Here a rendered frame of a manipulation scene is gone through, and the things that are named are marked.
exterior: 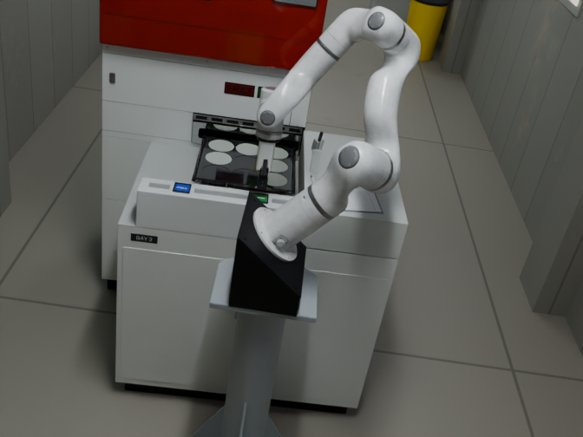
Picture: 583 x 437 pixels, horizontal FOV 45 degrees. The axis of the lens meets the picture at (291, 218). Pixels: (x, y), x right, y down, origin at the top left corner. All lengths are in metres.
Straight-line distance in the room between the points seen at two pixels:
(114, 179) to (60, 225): 0.89
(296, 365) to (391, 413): 0.53
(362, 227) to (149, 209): 0.71
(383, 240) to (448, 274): 1.58
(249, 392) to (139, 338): 0.51
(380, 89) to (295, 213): 0.43
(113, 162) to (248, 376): 1.14
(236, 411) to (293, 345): 0.34
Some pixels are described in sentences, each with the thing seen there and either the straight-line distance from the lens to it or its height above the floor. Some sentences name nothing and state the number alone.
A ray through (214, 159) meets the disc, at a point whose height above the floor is 0.90.
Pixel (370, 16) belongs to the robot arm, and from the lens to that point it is 2.05.
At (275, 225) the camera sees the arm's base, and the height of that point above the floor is 1.05.
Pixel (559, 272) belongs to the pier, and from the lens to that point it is 3.79.
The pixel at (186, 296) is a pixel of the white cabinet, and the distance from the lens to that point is 2.56.
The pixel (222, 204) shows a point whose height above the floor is 0.95.
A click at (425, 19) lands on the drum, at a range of 7.00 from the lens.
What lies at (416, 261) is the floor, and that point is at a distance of 3.98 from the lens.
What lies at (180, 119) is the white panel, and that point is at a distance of 2.90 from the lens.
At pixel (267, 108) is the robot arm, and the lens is 2.16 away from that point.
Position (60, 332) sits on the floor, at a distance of 3.25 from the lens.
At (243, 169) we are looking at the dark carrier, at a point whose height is 0.90.
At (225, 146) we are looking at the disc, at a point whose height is 0.90.
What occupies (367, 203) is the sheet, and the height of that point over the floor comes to 0.97.
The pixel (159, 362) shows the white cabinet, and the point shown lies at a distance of 2.79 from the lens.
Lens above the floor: 2.17
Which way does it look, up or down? 32 degrees down
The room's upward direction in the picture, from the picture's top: 10 degrees clockwise
